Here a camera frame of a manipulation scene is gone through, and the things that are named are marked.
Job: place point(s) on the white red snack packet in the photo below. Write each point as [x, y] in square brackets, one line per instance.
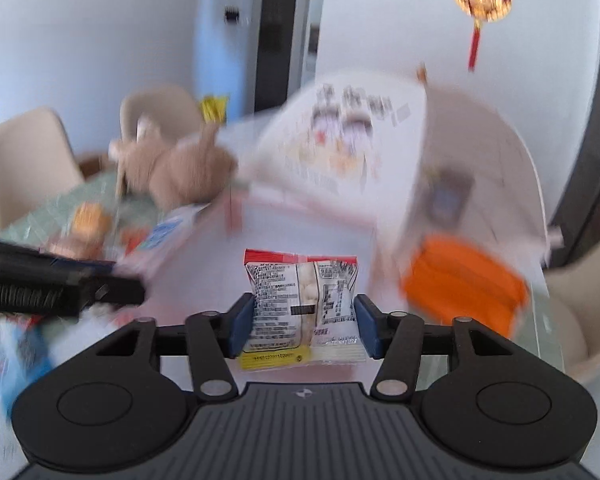
[304, 311]

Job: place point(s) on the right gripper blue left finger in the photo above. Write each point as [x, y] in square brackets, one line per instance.
[237, 325]

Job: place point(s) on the black wall panel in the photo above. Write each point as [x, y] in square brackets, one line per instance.
[232, 15]

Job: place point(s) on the brown plush bunny toy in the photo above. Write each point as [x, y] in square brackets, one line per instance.
[173, 173]

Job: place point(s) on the orange tissue pouch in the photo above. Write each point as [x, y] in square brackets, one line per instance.
[449, 278]

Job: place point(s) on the beige chair right side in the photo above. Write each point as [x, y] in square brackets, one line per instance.
[574, 292]

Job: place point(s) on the small bread packet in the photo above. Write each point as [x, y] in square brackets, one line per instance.
[91, 222]

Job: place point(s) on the beige chair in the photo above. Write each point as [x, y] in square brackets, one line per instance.
[574, 292]
[170, 106]
[36, 163]

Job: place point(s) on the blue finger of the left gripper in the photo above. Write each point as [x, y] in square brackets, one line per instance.
[94, 282]

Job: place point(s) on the white mesh food cover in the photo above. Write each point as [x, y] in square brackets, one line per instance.
[409, 157]

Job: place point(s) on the beige chair near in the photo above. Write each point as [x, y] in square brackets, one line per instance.
[36, 163]

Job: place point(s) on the beige chair far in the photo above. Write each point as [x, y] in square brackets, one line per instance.
[170, 106]

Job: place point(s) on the blue and white snack bag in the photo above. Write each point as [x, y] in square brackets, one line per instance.
[24, 359]

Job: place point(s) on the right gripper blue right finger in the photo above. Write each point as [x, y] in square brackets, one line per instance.
[373, 327]

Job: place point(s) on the cracker packet red edge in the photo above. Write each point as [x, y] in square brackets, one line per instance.
[74, 247]

